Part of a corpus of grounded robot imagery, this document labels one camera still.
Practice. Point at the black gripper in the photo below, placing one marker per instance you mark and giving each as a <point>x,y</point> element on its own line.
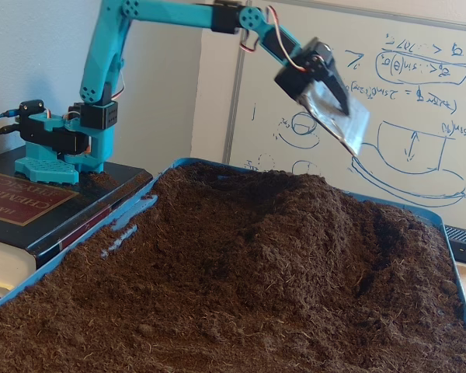
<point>297,82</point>

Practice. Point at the brown soil pile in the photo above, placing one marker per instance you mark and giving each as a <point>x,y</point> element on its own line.
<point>237,291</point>

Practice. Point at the teal 3D-printed robot arm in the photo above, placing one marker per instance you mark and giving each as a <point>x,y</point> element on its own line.
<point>105,58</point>

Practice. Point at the whiteboard with blue drawings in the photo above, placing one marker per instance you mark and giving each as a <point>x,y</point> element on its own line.
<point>411,175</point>

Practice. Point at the black vented electronic box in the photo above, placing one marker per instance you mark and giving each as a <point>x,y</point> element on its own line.
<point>464,245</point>

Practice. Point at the blue plastic tray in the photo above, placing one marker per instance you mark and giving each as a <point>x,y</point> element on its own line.
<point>140,202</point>

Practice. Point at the black controller box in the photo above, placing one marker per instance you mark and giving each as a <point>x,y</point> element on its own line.
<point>31,108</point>

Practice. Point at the black chemistry physics handbook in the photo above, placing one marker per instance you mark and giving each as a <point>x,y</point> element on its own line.
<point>42,229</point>

